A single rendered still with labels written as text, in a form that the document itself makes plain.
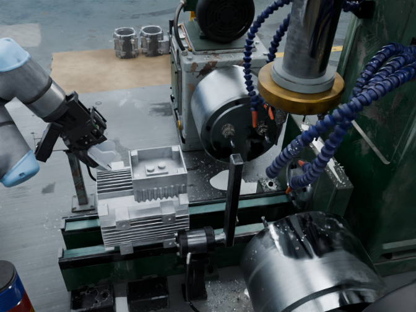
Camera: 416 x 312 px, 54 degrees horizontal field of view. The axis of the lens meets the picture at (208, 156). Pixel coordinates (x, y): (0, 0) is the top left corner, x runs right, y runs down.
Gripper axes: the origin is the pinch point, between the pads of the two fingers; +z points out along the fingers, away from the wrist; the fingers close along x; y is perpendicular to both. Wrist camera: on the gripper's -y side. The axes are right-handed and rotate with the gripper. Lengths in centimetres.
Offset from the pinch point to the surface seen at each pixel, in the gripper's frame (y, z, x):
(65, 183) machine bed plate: -28.3, 17.4, 27.5
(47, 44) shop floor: -108, 64, 308
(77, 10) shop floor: -88, 76, 393
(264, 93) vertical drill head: 41.0, -2.3, -8.2
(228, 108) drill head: 31.2, 13.9, 15.3
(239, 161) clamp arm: 30.7, -0.4, -20.3
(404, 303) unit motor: 43, -5, -57
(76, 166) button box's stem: -14.4, 6.4, 16.5
